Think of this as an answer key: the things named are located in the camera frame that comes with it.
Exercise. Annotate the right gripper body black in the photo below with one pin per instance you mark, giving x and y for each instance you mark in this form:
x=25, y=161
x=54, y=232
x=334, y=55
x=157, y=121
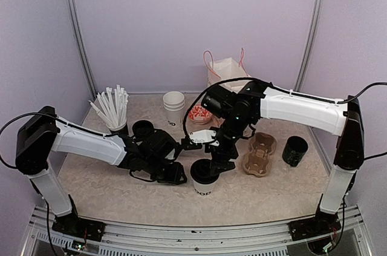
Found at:
x=217, y=152

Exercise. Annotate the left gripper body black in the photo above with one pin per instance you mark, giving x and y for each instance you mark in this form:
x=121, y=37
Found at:
x=161, y=173

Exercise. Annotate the white paper takeout bag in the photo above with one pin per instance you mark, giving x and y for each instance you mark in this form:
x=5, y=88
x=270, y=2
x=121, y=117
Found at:
x=223, y=69

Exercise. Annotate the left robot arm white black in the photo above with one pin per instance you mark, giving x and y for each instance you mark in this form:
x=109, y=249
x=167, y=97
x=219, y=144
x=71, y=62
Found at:
x=46, y=133

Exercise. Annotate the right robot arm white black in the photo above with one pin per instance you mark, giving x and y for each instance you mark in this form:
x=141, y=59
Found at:
x=262, y=100

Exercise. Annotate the brown pulp cup carrier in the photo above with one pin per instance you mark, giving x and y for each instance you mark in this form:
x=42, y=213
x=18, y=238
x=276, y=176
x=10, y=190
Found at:
x=257, y=161

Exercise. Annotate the red white patterned bowl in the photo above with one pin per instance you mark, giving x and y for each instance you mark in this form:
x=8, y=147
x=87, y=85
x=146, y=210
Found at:
x=199, y=115

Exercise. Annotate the stack of white paper cups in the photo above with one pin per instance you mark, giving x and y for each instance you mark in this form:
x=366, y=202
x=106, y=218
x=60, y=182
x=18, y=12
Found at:
x=174, y=104

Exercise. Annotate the cup holding white straws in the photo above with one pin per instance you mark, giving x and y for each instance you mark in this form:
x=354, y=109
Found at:
x=113, y=105

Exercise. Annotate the dark green mug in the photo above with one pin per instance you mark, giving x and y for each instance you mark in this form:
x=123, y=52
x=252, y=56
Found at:
x=294, y=150

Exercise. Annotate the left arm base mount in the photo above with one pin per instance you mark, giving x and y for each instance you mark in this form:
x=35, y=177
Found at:
x=73, y=225

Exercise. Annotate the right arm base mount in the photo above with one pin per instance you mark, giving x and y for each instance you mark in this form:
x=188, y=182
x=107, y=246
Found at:
x=319, y=224

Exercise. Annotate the aluminium front rail frame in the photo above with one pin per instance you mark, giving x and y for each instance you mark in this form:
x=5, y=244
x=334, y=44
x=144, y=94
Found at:
x=270, y=238

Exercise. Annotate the left aluminium corner post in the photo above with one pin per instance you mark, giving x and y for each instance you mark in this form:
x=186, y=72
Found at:
x=90, y=81

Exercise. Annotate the aluminium corner post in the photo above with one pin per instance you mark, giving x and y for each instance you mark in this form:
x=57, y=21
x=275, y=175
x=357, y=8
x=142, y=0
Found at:
x=312, y=32
x=90, y=81

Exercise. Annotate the right aluminium corner post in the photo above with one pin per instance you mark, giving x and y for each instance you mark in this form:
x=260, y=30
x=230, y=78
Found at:
x=312, y=32

